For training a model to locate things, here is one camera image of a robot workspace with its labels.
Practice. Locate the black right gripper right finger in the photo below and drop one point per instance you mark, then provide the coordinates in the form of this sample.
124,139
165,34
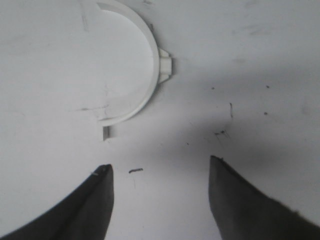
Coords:
242,212

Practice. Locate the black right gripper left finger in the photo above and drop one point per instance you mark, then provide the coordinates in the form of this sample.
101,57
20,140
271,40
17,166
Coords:
84,214

